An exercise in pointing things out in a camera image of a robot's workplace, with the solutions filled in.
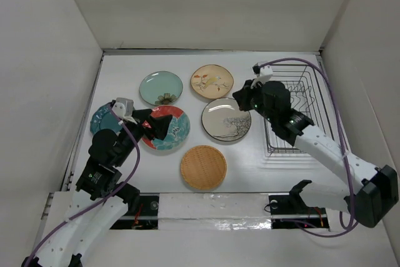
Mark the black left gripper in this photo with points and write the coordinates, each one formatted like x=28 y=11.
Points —
x=159 y=124

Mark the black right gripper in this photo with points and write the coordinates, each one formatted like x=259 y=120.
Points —
x=242 y=95

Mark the red teal flower plate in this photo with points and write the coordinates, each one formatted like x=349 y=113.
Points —
x=178 y=131

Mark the cream tree plate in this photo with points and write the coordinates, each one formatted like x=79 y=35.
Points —
x=224 y=121

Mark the light green flower plate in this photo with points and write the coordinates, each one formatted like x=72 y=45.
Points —
x=161 y=88

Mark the beige bird plate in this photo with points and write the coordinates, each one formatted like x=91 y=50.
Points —
x=212 y=81

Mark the dark teal scalloped plate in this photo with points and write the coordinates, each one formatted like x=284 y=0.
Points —
x=104 y=119

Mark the woven bamboo plate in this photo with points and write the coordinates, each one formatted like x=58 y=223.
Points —
x=203 y=167

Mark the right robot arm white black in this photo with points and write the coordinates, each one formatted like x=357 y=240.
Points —
x=371 y=191

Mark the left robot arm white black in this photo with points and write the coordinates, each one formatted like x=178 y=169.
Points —
x=100 y=197

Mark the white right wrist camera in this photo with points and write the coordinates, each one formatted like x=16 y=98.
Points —
x=263 y=73

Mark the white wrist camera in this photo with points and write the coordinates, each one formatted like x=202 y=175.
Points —
x=123 y=108
x=263 y=73

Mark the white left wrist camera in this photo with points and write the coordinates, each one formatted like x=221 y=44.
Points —
x=123 y=108

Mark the black wire dish rack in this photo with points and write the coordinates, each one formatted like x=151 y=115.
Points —
x=308 y=96

